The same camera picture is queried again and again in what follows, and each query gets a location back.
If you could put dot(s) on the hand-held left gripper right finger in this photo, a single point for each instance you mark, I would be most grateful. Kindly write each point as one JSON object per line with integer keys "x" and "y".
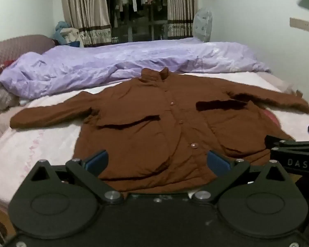
{"x": 217, "y": 163}

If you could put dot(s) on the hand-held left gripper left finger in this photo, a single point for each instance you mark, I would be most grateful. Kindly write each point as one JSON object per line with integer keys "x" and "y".
{"x": 99, "y": 163}

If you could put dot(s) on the brown padded jacket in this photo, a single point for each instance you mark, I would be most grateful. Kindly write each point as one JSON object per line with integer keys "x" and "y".
{"x": 154, "y": 133}

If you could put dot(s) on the pile of mixed clothes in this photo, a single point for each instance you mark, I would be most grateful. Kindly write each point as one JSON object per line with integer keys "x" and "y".
{"x": 2, "y": 95}

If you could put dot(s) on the mauve bed sheet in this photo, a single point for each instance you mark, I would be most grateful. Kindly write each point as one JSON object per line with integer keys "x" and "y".
{"x": 278, "y": 82}

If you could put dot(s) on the pink printed blanket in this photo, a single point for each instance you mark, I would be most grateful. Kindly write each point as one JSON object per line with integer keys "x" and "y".
{"x": 41, "y": 144}

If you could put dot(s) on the purple duvet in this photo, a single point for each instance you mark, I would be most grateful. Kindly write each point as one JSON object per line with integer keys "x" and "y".
{"x": 118, "y": 61}

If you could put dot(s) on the blue and white plush pile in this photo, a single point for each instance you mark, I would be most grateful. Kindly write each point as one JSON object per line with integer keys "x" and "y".
{"x": 67, "y": 34}

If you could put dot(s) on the wide beige patterned curtain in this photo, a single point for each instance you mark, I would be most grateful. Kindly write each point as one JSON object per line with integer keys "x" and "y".
{"x": 85, "y": 7}

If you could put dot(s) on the narrow beige patterned curtain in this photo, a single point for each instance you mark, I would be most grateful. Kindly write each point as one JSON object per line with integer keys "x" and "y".
{"x": 181, "y": 7}

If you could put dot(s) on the beige wall socket strip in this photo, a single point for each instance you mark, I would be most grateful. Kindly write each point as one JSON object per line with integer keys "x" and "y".
{"x": 300, "y": 24}

